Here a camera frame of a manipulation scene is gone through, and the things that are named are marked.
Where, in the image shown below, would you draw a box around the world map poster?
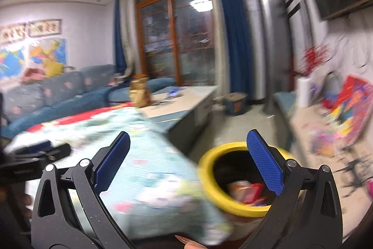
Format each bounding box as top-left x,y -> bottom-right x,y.
0,47 -> 25,81

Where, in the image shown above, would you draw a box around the wooden framed glass sliding door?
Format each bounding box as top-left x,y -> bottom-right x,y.
136,0 -> 215,86

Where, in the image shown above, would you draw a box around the framed calligraphy picture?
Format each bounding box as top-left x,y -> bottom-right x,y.
0,23 -> 26,44
28,19 -> 62,38

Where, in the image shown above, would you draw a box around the red foil chip bag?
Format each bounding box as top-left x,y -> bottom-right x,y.
228,180 -> 267,206

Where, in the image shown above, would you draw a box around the silver tower air conditioner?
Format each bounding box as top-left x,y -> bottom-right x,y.
258,0 -> 292,116

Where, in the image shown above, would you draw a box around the person's left hand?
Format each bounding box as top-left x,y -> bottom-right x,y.
175,235 -> 207,249

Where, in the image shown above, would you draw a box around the colourful bead tray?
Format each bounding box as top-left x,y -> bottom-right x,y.
308,128 -> 338,157

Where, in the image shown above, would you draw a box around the hello kitty light blue blanket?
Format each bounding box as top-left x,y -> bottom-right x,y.
6,107 -> 233,246

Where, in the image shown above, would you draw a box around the yellow rimmed black trash bin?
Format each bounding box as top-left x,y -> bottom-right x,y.
197,141 -> 307,219

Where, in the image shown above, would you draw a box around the red blanket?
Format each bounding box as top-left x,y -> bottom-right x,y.
27,102 -> 133,133

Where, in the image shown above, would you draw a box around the pile of clothes on sofa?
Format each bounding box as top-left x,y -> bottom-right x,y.
20,68 -> 45,85

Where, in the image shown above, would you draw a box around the grey white coffee table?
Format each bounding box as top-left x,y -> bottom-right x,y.
139,86 -> 217,155

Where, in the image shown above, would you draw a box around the white vase red flowers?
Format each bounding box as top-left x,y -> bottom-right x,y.
296,44 -> 329,108

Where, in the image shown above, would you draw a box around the brown paper bag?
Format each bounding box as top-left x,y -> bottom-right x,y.
129,74 -> 152,108

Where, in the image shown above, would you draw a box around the small blue wrapper on table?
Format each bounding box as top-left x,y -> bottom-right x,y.
167,87 -> 181,98

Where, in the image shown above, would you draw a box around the blue storage box stool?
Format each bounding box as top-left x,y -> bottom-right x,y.
223,92 -> 247,116

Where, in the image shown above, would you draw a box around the colourful portrait painting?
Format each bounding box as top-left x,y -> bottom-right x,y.
328,74 -> 372,146

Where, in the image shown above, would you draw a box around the blue grey sectional sofa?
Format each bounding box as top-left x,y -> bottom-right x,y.
0,63 -> 177,140

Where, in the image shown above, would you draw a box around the blue curtain left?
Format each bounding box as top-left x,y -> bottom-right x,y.
114,0 -> 127,75

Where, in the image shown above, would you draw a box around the blue curtain right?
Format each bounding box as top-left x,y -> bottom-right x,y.
221,0 -> 255,100

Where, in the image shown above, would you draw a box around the china map poster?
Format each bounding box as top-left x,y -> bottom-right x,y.
28,37 -> 67,70

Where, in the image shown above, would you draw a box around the blue curtain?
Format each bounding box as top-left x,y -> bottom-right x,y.
221,0 -> 255,100
114,0 -> 127,75

